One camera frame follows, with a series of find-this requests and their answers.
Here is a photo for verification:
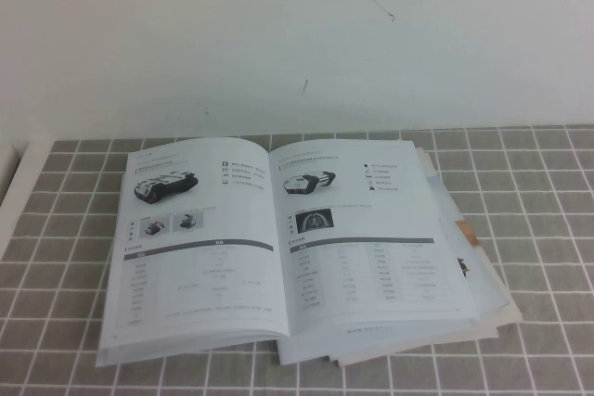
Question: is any white product catalogue book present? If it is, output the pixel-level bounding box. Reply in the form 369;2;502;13
95;135;482;369

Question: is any white brochure with web address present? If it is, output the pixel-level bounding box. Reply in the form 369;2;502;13
277;147;511;366

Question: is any grey white-checked tablecloth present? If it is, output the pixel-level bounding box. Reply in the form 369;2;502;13
0;122;594;396

